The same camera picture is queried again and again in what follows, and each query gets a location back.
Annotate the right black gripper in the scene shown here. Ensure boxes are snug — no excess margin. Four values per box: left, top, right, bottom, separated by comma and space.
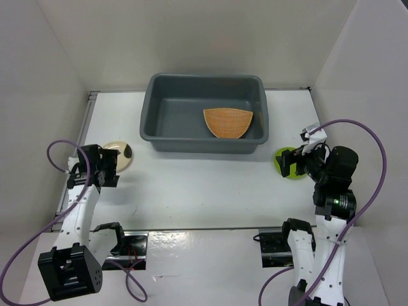
275, 140, 330, 182

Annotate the green round plate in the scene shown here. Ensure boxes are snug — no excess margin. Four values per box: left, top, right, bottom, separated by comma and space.
272, 147, 306, 180

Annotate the cream round plate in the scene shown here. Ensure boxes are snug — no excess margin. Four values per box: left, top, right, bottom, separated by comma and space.
102, 140, 133, 173

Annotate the orange woven triangular plate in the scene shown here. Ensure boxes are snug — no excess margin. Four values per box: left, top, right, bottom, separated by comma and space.
203, 108, 253, 139

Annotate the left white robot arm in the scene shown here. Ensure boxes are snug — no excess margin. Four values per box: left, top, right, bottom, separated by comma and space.
38, 144, 127, 302

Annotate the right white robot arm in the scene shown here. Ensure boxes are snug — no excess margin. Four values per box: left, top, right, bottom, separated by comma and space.
276, 144, 358, 305

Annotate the grey plastic bin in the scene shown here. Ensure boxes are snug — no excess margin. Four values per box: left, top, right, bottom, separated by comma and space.
140, 73, 269, 154

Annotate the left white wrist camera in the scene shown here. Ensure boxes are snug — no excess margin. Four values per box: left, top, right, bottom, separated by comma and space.
66, 157, 79, 174

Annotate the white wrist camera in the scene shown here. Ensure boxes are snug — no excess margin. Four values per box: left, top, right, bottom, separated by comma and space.
66, 157, 79, 174
300, 122, 327, 156

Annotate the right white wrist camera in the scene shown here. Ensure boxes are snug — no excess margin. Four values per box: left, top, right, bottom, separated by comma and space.
300, 122, 327, 156

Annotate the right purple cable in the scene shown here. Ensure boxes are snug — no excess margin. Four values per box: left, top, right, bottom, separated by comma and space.
258, 119, 388, 306

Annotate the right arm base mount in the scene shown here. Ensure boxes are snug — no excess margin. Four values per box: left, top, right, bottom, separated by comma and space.
252, 228, 293, 268

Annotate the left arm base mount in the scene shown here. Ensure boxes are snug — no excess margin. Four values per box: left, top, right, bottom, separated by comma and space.
90, 231, 149, 271

